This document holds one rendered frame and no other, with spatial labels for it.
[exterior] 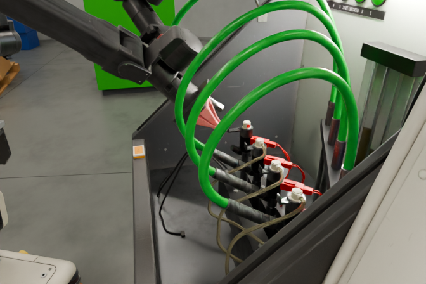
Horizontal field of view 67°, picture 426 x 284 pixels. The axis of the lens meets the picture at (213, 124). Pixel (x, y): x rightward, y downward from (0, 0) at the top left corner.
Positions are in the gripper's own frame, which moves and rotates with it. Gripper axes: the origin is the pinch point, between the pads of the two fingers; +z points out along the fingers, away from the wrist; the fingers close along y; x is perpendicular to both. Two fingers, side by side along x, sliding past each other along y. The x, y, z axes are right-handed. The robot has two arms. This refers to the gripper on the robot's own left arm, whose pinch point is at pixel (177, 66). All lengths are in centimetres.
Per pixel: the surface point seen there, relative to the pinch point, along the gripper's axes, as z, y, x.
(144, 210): 22.9, -11.6, 20.6
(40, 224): -10, 45, 168
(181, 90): 10.6, -17.1, -7.9
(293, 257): 38.5, -27.0, -14.1
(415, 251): 41, -30, -27
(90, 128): -80, 146, 203
